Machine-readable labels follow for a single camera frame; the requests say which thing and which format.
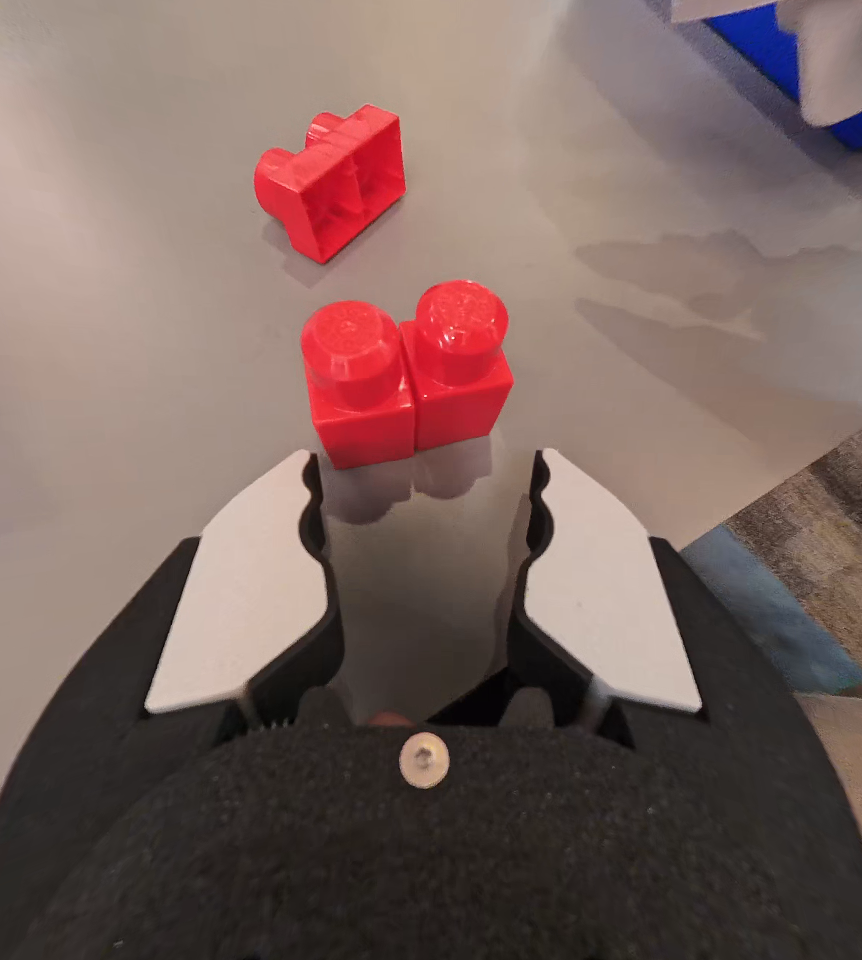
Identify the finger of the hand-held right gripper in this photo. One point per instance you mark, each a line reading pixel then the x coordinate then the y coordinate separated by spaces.
pixel 851 60

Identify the person's jeans leg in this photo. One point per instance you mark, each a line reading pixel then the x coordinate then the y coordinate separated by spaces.
pixel 761 608

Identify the blue storage bin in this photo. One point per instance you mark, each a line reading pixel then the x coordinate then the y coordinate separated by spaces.
pixel 769 45

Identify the red mega block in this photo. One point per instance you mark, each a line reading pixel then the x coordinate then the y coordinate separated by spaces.
pixel 461 375
pixel 326 188
pixel 359 405

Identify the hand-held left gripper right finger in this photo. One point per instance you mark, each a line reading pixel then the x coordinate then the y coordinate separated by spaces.
pixel 611 608

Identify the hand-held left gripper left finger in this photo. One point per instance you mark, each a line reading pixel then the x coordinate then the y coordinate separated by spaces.
pixel 236 608

